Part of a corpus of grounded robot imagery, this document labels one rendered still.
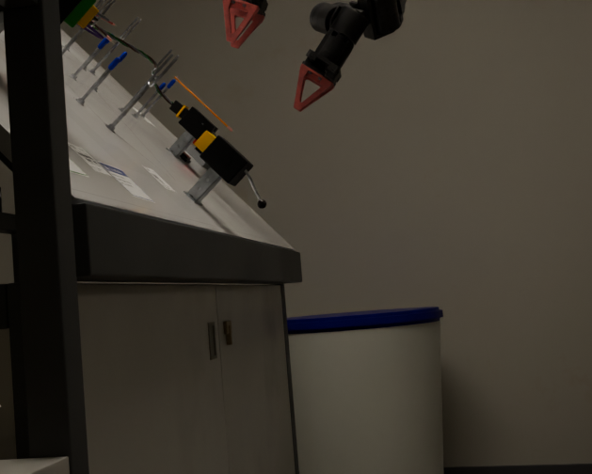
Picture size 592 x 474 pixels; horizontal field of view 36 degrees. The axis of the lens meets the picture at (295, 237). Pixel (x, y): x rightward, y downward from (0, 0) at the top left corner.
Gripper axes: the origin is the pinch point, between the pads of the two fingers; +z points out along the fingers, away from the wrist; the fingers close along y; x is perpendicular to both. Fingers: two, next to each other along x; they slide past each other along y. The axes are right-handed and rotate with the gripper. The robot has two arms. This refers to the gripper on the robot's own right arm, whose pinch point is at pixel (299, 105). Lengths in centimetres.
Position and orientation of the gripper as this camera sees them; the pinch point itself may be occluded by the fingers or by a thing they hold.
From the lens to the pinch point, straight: 169.0
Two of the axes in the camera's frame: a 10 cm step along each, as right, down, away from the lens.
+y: -0.7, 0.1, -10.0
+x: 8.4, 5.3, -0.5
